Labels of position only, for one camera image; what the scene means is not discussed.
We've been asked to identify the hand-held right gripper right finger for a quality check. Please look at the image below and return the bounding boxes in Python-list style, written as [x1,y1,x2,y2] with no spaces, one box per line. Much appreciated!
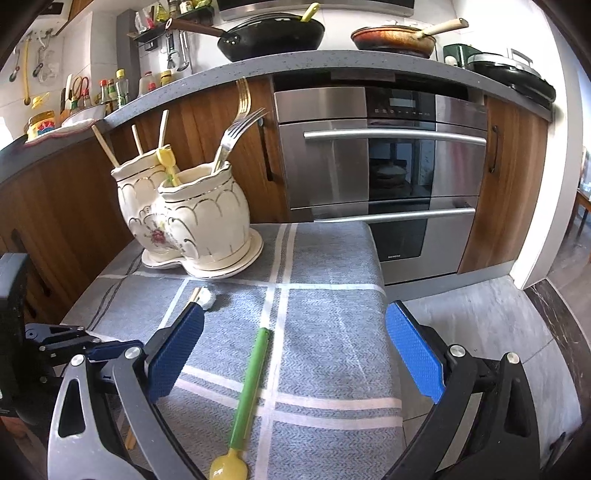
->
[385,301,541,480]

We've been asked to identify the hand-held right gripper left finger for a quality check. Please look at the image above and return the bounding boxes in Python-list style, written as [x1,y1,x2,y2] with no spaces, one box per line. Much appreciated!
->
[47,302,206,480]

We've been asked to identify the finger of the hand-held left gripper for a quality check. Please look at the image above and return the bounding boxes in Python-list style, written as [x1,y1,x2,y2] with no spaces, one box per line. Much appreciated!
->
[69,340,145,370]
[25,323,100,354]

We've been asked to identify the green-handled yellow spoon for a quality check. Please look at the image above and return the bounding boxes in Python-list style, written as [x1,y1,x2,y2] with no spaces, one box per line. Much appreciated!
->
[209,327,272,480]

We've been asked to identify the cream ceramic double utensil holder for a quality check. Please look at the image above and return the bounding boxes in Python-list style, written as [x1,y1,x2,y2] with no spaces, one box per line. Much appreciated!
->
[111,150,265,280]

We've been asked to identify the yellow plastic spoon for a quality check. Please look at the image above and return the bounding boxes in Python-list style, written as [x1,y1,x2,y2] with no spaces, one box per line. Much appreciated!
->
[156,145,182,188]

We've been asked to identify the silver fork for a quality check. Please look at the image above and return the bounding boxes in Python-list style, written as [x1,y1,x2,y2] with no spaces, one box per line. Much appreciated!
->
[211,108,269,175]

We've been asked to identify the gold fork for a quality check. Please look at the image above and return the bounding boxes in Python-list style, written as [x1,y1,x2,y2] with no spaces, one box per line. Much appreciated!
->
[226,78,252,139]

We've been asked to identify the grey checked cloth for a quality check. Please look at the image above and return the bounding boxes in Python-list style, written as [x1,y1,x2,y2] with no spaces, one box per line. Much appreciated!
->
[60,222,407,480]

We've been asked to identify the wooden cabinet door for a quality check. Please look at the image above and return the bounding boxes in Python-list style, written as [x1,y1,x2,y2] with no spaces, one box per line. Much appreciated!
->
[0,138,139,324]
[457,97,548,276]
[178,76,289,224]

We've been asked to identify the stainless steel built-in oven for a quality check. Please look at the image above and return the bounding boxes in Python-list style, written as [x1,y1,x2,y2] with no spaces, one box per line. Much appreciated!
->
[272,85,489,286]

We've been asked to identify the yellow jar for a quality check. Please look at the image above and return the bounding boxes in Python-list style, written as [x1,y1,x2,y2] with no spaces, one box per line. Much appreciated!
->
[25,111,56,141]

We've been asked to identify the white bowl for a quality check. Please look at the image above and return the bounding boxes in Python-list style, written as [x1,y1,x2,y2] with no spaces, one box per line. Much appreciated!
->
[60,105,108,127]

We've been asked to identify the wooden chopsticks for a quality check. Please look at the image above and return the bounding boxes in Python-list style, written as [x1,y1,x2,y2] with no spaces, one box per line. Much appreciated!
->
[106,111,185,162]

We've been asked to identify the yellow-capped oil bottle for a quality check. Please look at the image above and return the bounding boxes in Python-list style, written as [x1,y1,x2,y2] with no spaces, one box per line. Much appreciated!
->
[115,69,130,109]

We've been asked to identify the steel ladle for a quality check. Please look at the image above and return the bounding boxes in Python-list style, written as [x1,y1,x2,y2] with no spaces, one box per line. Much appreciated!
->
[175,30,191,72]

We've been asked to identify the black electric grill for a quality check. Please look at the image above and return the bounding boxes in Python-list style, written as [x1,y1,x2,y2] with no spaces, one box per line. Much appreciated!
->
[466,48,557,104]

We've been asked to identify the green kitchen appliance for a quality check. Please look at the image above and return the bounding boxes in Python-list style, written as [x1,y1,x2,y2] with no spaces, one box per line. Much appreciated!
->
[443,44,472,68]

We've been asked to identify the grey speckled countertop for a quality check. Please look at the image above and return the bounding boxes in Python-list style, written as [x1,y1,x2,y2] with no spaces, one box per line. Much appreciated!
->
[0,50,555,185]

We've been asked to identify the brown frying pan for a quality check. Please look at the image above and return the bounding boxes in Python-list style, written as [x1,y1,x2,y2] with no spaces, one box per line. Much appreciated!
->
[351,17,469,58]

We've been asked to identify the black wok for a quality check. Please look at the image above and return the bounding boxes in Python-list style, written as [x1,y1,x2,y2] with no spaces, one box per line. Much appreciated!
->
[164,14,326,63]

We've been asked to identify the black range hood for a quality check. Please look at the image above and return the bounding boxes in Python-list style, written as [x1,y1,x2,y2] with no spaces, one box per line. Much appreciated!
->
[217,0,416,19]

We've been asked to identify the yellow hose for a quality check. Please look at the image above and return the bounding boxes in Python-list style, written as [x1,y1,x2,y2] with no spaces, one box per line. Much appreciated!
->
[23,32,34,106]

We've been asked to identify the black wall spice shelf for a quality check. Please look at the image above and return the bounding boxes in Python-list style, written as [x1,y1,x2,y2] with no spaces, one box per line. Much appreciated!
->
[134,11,222,49]

